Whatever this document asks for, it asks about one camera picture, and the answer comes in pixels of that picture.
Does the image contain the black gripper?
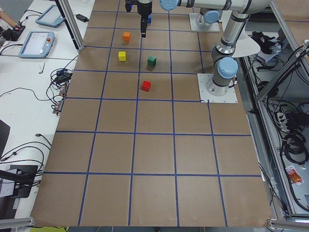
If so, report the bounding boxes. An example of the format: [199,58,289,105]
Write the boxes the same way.
[137,0,152,38]

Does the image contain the red wooden block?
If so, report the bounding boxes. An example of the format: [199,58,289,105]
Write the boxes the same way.
[141,81,151,92]

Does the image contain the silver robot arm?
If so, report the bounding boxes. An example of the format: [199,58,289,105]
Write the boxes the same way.
[196,8,220,28]
[159,0,270,96]

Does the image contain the blue wooden block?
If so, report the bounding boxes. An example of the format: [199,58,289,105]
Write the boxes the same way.
[147,15,152,24]

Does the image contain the orange wooden block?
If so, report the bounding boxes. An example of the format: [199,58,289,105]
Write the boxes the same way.
[123,31,131,42]

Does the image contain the yellow wooden block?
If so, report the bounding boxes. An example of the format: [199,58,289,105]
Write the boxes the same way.
[118,51,126,61]

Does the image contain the green wooden block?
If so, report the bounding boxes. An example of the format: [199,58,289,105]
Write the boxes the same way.
[147,56,157,67]

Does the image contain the black power adapter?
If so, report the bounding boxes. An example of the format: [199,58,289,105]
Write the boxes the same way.
[76,14,89,22]

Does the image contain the far blue teach pendant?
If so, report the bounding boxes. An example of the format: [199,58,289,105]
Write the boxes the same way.
[35,5,64,28]

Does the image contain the blue teach pendant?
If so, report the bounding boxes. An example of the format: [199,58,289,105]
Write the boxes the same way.
[18,31,55,58]
[35,5,64,28]

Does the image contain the black usb hub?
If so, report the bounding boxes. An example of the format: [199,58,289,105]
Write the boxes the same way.
[55,69,72,84]

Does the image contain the near blue teach pendant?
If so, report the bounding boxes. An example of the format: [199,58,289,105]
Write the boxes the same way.
[18,31,55,58]

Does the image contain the brown paper table mat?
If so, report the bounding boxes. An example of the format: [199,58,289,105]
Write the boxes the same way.
[31,0,272,227]

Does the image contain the white power strip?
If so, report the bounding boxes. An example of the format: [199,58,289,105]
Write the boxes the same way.
[273,108,289,133]

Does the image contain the black monitor stand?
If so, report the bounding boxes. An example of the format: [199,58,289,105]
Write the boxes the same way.
[0,165,38,198]

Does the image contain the red snack packet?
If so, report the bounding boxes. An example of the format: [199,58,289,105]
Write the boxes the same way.
[285,165,303,185]

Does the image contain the aluminium frame post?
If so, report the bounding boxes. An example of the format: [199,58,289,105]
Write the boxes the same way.
[55,0,84,51]

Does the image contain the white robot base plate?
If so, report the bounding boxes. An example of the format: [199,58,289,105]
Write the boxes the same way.
[197,73,238,103]

